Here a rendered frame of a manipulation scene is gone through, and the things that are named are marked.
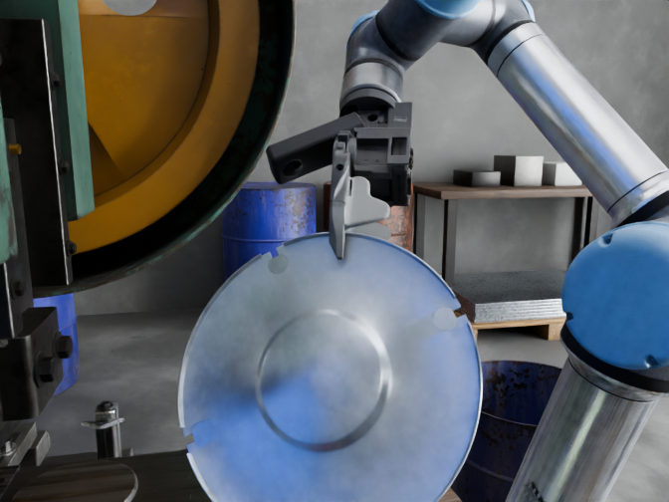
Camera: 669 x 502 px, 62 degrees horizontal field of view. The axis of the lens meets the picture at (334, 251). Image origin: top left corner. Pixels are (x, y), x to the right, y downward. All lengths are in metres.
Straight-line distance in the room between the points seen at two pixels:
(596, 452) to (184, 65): 0.76
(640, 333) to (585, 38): 4.32
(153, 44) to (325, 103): 3.05
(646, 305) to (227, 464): 0.39
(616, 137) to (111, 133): 0.71
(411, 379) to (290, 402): 0.11
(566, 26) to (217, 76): 3.97
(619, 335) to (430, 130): 3.70
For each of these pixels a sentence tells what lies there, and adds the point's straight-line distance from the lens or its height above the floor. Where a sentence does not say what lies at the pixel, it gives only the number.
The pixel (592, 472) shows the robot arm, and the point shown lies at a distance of 0.63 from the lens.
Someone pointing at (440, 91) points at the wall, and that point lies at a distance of 4.20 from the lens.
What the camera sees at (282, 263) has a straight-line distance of 0.58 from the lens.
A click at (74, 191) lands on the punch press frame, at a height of 1.09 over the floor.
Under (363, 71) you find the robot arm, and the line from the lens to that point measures 0.69.
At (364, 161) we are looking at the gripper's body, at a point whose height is 1.13.
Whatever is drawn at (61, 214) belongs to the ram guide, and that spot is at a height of 1.07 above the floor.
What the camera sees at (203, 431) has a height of 0.88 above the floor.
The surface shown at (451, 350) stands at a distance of 0.52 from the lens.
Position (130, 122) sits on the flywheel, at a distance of 0.95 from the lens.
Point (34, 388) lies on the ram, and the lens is 0.60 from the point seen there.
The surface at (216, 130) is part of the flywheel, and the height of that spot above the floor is 1.16.
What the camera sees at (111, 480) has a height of 0.78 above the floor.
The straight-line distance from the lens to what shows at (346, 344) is 0.53.
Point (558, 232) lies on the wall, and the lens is 4.72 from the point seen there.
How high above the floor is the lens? 1.15
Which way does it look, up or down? 11 degrees down
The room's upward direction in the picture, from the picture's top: straight up
